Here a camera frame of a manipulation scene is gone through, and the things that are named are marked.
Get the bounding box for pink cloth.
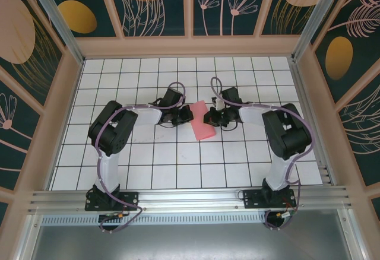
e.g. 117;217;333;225
189;99;217;141

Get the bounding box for grey metal sheet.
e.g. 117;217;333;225
25;223;365;260

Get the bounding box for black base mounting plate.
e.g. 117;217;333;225
242;188;296;209
84;191;140;212

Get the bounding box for dark panel orange oval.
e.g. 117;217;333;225
41;0;117;38

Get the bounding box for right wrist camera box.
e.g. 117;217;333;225
211;95;226;110

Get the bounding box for thin black cable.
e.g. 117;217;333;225
219;120;238;132
156;120;179;129

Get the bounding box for aluminium front rail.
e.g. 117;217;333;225
28;185;354;213

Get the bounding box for aluminium side rail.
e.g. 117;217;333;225
289;58;333;186

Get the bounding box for slotted grey cable duct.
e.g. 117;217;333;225
41;214;268;226

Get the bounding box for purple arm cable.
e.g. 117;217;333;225
210;77;315;232
96;81;188;234

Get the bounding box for aluminium corner post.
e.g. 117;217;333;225
25;0;86;65
292;0;347;62

